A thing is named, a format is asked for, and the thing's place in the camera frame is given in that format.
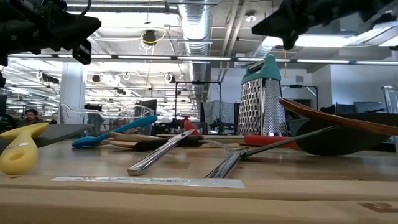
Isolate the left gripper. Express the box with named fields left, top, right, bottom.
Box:
left=18, top=0, right=103, bottom=54

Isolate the person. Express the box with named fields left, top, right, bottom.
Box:
left=17, top=108, right=46, bottom=128

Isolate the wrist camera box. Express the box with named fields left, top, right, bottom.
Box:
left=280, top=33, right=297, bottom=50
left=72, top=39, right=93, bottom=65

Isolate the yellow silicone spoon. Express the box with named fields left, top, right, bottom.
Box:
left=0, top=122, right=50, bottom=175

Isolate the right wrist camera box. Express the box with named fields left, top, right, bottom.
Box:
left=280, top=33, right=297, bottom=50

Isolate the white building column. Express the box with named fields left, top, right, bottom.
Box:
left=58, top=62, right=88, bottom=125

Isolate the forked wooden spoon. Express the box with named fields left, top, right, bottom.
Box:
left=108, top=131, right=246, bottom=149

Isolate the red spoon metal shaft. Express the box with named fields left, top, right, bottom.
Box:
left=182, top=118, right=301, bottom=151

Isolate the plain wooden spoon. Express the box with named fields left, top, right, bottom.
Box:
left=107, top=141, right=141, bottom=149

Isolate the blue silicone spoon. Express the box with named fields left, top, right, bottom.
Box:
left=71, top=115, right=159, bottom=148

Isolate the long overhead light bar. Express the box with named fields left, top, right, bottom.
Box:
left=7, top=53, right=398, bottom=66

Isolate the black metal frame stand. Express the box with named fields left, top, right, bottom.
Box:
left=281, top=84, right=318, bottom=110

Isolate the teal steel box grater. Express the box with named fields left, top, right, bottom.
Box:
left=236, top=54, right=289, bottom=138

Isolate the ceiling cord reel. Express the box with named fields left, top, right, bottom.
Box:
left=141, top=29, right=159, bottom=45

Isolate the dark office monitor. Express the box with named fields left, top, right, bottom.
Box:
left=353, top=101, right=385, bottom=113

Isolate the yellow hanging cord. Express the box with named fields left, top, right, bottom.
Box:
left=282, top=49, right=289, bottom=78

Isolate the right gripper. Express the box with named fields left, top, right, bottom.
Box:
left=251, top=0, right=368, bottom=38

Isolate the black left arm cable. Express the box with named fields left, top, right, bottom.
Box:
left=77, top=0, right=93, bottom=17

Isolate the brown glossy spoon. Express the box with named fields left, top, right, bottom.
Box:
left=279, top=96, right=398, bottom=137

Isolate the silver ventilation duct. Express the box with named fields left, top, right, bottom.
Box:
left=178, top=2, right=214, bottom=103

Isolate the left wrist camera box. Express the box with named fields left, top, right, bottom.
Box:
left=72, top=39, right=93, bottom=65

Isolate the clear plastic bin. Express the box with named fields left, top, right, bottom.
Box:
left=59, top=103, right=155, bottom=135
left=381, top=84, right=398, bottom=155

